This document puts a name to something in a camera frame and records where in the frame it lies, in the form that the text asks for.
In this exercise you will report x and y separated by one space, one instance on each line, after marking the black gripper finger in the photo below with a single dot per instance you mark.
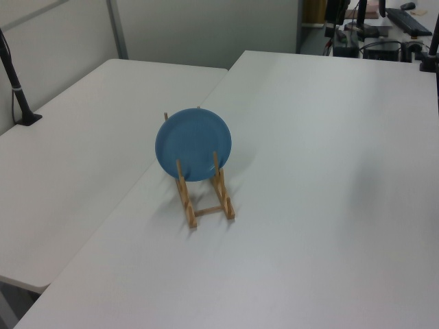
332 30
327 30

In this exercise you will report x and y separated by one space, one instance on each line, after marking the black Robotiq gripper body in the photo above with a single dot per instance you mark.
334 10

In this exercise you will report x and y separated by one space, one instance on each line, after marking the blue round plate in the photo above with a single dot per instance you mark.
192 144

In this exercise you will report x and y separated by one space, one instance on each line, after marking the wooden plate rack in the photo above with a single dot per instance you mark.
189 209

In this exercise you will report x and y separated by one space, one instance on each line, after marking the black square box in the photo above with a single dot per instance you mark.
345 48

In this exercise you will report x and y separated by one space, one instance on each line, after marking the black monitor stand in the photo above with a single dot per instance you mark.
361 20

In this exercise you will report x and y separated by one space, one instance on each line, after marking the black flat electronics box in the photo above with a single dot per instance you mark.
382 50

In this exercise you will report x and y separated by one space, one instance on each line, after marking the black computer mouse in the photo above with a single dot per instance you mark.
408 5

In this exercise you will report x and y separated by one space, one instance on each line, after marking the black computer keyboard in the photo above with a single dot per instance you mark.
408 21

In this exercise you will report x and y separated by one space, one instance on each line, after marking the black table clamp mount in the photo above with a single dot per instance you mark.
430 58

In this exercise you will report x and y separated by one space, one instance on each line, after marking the grey partition post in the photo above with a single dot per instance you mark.
117 31

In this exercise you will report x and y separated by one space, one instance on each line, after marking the black camera pole with base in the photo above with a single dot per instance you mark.
15 85

